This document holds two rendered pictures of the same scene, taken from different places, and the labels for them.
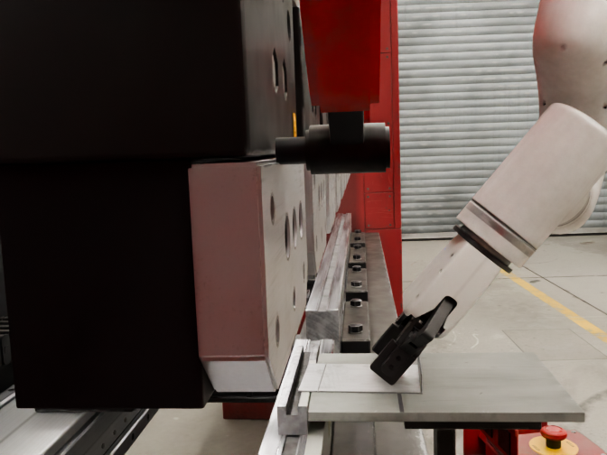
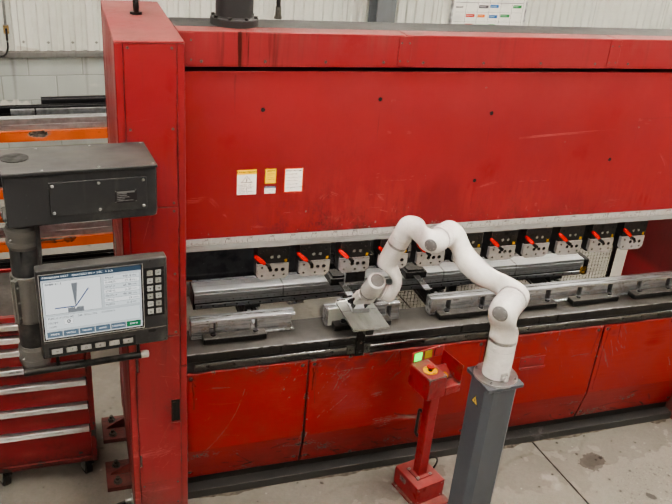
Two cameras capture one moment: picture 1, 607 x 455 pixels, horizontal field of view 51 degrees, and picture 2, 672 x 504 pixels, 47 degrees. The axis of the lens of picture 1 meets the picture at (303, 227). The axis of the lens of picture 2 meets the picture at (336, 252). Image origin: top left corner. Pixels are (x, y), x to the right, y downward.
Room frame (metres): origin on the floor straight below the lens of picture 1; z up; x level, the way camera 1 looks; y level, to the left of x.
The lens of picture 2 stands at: (-0.85, -2.98, 2.90)
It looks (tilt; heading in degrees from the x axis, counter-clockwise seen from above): 26 degrees down; 64
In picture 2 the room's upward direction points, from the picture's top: 5 degrees clockwise
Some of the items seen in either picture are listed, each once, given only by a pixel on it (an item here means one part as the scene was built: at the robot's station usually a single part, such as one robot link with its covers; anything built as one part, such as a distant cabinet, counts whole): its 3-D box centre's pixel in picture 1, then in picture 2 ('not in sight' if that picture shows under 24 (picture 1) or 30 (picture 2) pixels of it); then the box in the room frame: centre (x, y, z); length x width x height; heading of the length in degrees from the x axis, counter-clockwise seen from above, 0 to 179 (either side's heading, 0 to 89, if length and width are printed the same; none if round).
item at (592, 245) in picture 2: not in sight; (597, 234); (2.06, -0.12, 1.26); 0.15 x 0.09 x 0.17; 175
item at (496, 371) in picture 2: not in sight; (499, 357); (1.02, -0.77, 1.09); 0.19 x 0.19 x 0.18
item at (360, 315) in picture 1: (356, 325); (463, 312); (1.29, -0.10, 0.89); 0.30 x 0.05 x 0.03; 175
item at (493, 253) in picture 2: not in sight; (499, 242); (1.46, -0.06, 1.26); 0.15 x 0.09 x 0.17; 175
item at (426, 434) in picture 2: not in sight; (426, 430); (0.99, -0.36, 0.39); 0.05 x 0.05 x 0.54; 8
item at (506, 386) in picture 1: (433, 383); (362, 314); (0.68, -0.14, 1.00); 0.26 x 0.18 x 0.01; 85
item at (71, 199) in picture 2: not in sight; (83, 266); (-0.60, -0.33, 1.53); 0.51 x 0.25 x 0.85; 0
